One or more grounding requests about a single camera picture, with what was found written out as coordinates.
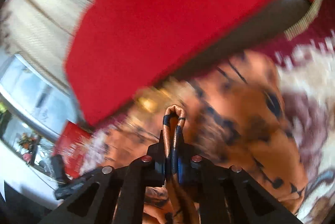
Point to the dark brown leather sofa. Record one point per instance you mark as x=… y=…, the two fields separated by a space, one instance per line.
x=270 y=20

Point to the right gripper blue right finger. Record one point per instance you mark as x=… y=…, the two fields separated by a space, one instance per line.
x=227 y=195

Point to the floral plush blanket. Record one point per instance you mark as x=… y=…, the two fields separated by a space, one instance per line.
x=306 y=70

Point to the orange floral garment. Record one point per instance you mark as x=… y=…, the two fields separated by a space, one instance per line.
x=234 y=117

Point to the red cloth on sofa back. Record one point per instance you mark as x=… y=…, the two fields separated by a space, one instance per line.
x=123 y=45

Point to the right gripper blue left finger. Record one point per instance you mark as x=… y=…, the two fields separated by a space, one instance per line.
x=113 y=195

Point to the beige dotted curtain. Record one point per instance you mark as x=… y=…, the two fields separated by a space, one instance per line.
x=41 y=31

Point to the red gift box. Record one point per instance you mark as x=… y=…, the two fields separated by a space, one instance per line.
x=72 y=145

